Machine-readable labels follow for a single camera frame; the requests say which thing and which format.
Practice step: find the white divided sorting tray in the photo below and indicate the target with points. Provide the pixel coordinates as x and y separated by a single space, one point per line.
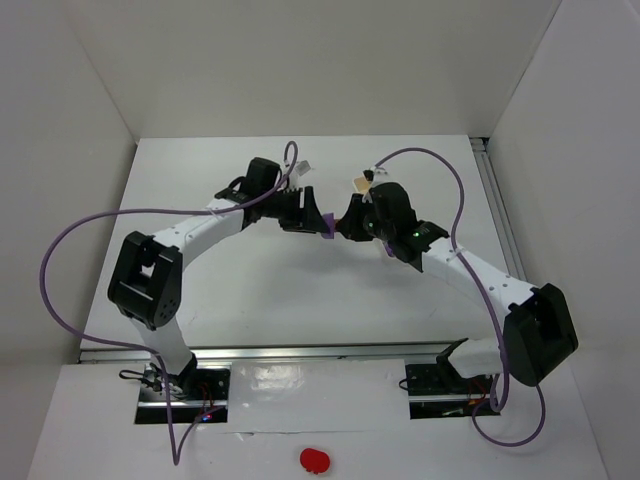
362 183

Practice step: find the aluminium front rail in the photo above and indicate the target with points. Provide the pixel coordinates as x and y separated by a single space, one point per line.
329 351

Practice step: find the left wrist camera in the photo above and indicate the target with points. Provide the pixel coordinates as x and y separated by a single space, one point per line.
301 168

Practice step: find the aluminium rail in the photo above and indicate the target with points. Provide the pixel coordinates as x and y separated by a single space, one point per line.
329 351
479 146

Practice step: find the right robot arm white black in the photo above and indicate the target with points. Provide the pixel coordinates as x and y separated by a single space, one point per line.
535 323

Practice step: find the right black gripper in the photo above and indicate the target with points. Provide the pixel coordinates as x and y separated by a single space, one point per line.
353 220

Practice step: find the red round button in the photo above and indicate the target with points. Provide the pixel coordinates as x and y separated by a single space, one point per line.
315 461

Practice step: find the aluminium right side rail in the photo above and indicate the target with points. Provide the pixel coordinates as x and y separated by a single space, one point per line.
479 146

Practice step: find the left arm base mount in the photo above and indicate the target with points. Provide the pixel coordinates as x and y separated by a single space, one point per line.
207 396

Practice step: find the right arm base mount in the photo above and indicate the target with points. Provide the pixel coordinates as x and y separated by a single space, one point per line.
437 394

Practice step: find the large purple lego assembly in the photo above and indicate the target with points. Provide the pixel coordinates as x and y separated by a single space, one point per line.
332 223

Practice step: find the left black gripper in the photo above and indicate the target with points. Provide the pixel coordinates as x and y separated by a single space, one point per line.
305 209

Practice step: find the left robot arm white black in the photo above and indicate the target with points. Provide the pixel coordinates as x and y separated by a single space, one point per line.
146 285

